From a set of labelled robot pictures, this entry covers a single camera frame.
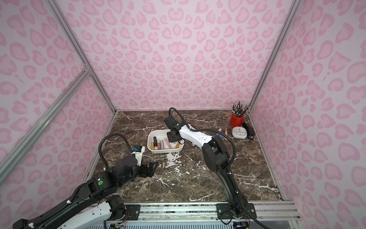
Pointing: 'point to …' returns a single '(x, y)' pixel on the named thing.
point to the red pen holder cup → (235, 121)
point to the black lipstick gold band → (155, 141)
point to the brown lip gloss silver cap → (159, 145)
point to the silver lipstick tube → (162, 144)
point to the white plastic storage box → (161, 134)
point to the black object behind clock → (250, 130)
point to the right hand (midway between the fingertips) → (174, 137)
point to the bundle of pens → (240, 109)
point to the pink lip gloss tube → (168, 143)
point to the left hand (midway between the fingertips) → (152, 161)
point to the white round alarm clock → (239, 132)
